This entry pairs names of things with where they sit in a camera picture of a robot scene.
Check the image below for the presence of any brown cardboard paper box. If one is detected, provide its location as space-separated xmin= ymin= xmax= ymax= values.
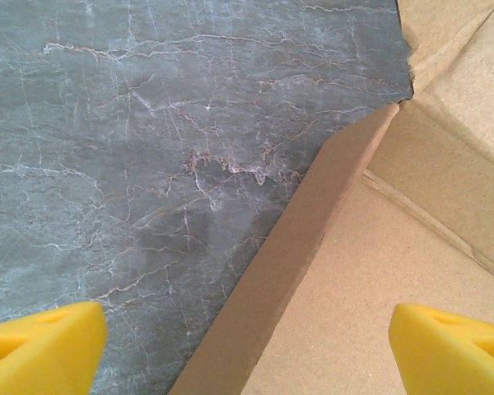
xmin=168 ymin=0 xmax=494 ymax=395

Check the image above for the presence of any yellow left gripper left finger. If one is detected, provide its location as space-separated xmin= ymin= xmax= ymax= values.
xmin=0 ymin=300 xmax=108 ymax=395

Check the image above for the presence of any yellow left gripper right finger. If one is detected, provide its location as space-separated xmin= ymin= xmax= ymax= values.
xmin=389 ymin=303 xmax=494 ymax=395

